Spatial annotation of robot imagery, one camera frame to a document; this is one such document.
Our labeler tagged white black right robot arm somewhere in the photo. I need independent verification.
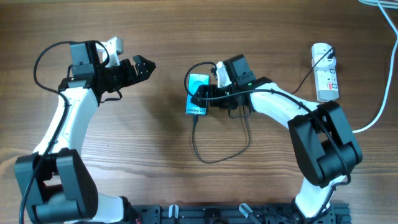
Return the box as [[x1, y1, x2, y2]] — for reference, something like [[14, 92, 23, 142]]
[[183, 54, 363, 223]]

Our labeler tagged white power strip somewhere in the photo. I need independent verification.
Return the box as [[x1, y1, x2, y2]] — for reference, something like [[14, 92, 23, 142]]
[[311, 43, 339, 102]]

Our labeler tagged white power strip cord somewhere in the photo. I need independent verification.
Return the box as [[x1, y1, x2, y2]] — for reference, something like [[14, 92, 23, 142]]
[[351, 0, 398, 134]]

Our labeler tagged Galaxy S25 smartphone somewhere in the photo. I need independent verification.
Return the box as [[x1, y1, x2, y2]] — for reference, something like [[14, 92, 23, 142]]
[[185, 73, 210, 115]]

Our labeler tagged black USB charger cable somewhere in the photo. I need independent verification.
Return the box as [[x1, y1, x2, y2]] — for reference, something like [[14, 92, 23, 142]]
[[191, 46, 336, 164]]

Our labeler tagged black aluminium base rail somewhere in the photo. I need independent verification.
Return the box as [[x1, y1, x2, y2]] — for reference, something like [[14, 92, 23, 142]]
[[133, 203, 352, 224]]

